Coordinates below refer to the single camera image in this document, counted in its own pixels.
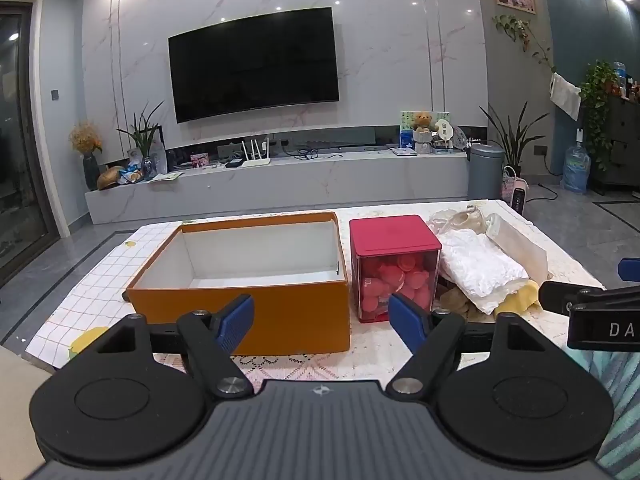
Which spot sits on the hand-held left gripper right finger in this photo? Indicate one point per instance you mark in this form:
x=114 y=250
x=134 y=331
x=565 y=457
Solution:
x=407 y=322

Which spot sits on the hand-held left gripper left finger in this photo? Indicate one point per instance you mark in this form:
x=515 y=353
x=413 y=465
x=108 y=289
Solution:
x=236 y=321

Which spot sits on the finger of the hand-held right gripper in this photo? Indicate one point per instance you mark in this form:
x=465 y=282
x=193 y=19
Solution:
x=631 y=267
x=555 y=297

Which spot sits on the orange cardboard box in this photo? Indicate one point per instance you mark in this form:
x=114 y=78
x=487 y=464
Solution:
x=240 y=310

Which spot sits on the silvery plastic packet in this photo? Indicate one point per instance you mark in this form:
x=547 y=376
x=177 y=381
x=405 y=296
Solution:
x=520 y=250

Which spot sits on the white lace cloth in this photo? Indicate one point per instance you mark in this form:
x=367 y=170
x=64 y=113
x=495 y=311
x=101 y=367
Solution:
x=482 y=265

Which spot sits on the crinkled clear plastic bag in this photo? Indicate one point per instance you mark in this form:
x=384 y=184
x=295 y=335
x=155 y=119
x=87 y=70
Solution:
x=457 y=220

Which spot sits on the red lidded clear container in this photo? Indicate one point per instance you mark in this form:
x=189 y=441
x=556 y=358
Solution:
x=395 y=255

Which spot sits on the teal striped cloth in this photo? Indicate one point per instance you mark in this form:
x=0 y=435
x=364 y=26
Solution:
x=620 y=410

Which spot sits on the pink space heater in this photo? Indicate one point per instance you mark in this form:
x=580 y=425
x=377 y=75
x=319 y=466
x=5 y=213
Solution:
x=519 y=197

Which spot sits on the blue water jug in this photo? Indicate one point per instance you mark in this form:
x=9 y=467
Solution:
x=577 y=170

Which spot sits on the pink basket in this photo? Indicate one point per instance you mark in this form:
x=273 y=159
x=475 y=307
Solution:
x=507 y=185

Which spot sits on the dark cabinet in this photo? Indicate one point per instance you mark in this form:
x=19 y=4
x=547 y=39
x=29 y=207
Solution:
x=625 y=145

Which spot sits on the grey trash can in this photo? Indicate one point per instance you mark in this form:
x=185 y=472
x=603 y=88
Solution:
x=485 y=172

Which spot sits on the marble television console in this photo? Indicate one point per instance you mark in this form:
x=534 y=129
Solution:
x=300 y=185

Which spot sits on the small black box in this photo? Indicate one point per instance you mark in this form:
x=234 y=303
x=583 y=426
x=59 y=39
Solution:
x=233 y=163

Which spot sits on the green papers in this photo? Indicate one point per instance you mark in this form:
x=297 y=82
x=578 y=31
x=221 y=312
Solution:
x=167 y=176

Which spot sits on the white router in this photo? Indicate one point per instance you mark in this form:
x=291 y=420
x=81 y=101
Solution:
x=256 y=161

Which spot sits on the pink photo card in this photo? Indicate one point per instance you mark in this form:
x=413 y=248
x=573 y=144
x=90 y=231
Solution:
x=200 y=160

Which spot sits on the long-leaved potted plant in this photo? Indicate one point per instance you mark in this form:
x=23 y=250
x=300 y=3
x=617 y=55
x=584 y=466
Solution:
x=515 y=137

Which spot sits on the flat white book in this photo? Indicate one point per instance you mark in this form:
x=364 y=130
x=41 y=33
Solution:
x=404 y=151

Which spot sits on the blue snack bag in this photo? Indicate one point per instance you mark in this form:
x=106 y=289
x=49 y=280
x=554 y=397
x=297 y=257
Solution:
x=132 y=175

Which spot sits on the bushy ivy plant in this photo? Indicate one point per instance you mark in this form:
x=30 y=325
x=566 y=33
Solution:
x=600 y=90

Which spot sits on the grey bouquet wrap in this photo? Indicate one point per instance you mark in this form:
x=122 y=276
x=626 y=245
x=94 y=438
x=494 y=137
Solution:
x=423 y=142

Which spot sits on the white hanging cloth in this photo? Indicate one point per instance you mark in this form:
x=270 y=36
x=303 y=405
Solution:
x=565 y=96

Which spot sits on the white standing card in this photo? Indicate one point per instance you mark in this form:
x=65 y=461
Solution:
x=161 y=152

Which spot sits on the round decorative plate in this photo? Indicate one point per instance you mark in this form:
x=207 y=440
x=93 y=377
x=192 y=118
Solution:
x=460 y=136

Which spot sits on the golden gourd ornament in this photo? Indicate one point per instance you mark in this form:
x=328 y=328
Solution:
x=108 y=177

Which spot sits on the small teddy bear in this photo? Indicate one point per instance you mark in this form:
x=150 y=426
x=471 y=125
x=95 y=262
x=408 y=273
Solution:
x=422 y=121

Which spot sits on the dark vase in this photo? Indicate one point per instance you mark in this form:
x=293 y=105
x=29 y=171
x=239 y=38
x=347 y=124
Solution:
x=91 y=172

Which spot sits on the green plant in glass vase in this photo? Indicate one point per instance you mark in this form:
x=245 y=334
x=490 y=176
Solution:
x=142 y=135

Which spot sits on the green picture board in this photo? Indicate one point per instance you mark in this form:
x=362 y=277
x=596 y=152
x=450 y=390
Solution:
x=440 y=116

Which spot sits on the beige sofa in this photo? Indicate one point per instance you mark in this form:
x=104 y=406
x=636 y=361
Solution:
x=20 y=400

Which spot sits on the yellow dried flowers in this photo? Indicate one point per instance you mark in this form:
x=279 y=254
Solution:
x=86 y=136

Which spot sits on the hanging vine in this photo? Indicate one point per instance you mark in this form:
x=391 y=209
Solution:
x=515 y=27

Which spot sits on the glass sliding door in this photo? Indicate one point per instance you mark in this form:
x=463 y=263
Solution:
x=20 y=135

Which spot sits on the wall outlet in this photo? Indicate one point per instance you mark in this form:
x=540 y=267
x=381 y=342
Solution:
x=540 y=151

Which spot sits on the black wall television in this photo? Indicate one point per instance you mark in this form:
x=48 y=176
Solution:
x=255 y=65

